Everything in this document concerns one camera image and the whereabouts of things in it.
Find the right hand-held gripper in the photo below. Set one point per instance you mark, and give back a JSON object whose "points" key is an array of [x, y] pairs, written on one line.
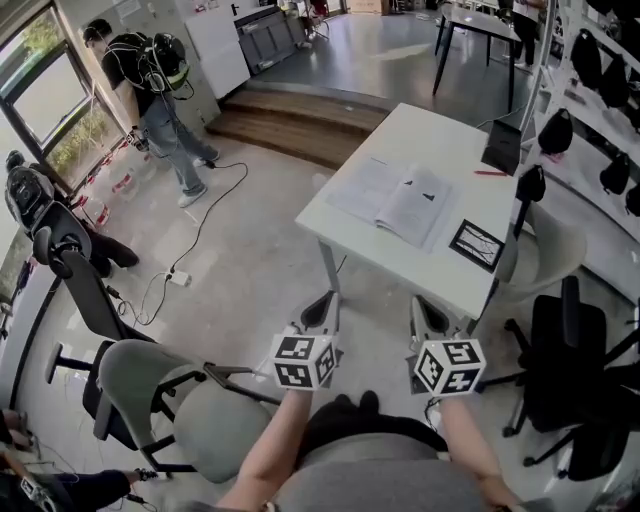
{"points": [[447, 365]]}

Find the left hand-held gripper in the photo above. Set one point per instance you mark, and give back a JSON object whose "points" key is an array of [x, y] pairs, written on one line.
{"points": [[300, 360]]}

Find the white paperback book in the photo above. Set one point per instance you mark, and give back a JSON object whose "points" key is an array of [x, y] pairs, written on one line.
{"points": [[400, 205]]}

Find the person's right forearm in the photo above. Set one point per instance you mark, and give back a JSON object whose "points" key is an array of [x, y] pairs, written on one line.
{"points": [[465, 440]]}

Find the person's left forearm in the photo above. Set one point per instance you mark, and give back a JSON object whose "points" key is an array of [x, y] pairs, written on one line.
{"points": [[270, 450]]}

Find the person's left black shoe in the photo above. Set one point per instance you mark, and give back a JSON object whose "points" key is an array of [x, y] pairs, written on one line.
{"points": [[342, 400]]}

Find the person's black shoe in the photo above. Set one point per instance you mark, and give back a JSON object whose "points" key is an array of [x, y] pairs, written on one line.
{"points": [[370, 398], [342, 400]]}

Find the person's right black shoe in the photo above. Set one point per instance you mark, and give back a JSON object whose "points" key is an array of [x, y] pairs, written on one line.
{"points": [[370, 398]]}

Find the person's black trousers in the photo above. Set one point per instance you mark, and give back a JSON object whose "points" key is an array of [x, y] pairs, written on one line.
{"points": [[360, 422]]}

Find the grey table leg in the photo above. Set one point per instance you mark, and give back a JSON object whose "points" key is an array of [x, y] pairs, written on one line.
{"points": [[330, 265]]}

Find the grey office chair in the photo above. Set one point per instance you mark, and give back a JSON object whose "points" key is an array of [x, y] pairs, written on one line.
{"points": [[215, 430]]}

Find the black framed picture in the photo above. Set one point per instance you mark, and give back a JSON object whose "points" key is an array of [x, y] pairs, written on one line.
{"points": [[475, 245]]}

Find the person's grey shirt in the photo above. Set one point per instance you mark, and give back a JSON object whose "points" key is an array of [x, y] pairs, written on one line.
{"points": [[375, 480]]}

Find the white power strip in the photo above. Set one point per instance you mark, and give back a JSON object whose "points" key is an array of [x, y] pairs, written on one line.
{"points": [[179, 278]]}

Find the beige shell chair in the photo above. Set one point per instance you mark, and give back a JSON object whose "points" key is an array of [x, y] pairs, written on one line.
{"points": [[555, 250]]}

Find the red pen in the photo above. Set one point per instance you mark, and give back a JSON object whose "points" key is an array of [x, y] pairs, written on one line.
{"points": [[490, 173]]}

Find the black high-back office chair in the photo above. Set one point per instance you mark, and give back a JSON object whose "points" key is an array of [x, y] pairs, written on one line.
{"points": [[90, 295]]}

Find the black box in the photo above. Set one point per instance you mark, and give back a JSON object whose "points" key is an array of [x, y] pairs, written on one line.
{"points": [[502, 147]]}

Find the wooden step platform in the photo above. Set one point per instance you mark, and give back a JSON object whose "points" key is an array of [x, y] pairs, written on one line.
{"points": [[290, 125]]}

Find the group of red label bottles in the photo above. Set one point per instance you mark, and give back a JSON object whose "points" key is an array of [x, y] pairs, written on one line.
{"points": [[100, 210]]}

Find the group of black bags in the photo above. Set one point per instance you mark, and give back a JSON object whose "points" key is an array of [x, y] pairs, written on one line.
{"points": [[555, 132]]}

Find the white shelf rack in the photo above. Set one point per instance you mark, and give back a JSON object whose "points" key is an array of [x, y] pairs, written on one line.
{"points": [[542, 65]]}

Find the white cabinet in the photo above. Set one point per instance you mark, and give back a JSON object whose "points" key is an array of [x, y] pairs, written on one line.
{"points": [[220, 55]]}

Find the grey drawer cabinet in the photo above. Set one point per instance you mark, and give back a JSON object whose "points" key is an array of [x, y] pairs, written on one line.
{"points": [[270, 40]]}

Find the black table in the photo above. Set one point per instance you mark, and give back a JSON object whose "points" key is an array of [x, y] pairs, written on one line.
{"points": [[475, 20]]}

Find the window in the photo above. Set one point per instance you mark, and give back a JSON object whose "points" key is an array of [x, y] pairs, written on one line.
{"points": [[50, 95]]}

